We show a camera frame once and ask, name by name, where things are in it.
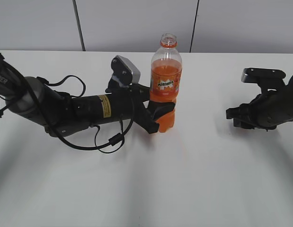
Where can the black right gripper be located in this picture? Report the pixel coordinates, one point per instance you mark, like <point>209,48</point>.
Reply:
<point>272,107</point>

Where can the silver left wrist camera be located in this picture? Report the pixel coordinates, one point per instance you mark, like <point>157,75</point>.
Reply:
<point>125,72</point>

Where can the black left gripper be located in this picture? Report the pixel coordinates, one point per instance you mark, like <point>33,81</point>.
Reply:
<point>120,103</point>

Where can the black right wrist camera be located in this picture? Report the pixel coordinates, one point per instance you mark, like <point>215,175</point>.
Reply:
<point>254,75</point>

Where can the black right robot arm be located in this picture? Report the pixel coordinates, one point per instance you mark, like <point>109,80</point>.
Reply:
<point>272,107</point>

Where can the orange Mirinda soda bottle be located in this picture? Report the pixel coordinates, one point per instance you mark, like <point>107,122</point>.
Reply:
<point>166,69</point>

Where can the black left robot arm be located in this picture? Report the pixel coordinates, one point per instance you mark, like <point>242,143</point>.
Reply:
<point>65,114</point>

